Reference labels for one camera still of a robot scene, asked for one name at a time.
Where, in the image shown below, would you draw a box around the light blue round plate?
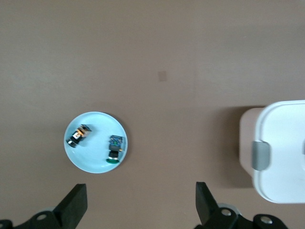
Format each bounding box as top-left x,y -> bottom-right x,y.
64,111 -> 129,173

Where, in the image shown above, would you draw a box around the white lunch box grey clips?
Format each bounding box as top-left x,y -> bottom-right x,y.
239,100 -> 305,204

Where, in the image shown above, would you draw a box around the small copper round part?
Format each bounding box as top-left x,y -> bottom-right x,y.
66,124 -> 92,147

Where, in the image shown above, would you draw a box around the small dark toy part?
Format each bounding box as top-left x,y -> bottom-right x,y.
106,135 -> 125,165

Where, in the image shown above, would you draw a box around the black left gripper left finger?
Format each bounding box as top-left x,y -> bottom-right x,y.
0,183 -> 88,229

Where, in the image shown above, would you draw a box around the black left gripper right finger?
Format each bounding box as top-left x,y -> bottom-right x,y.
194,181 -> 286,229

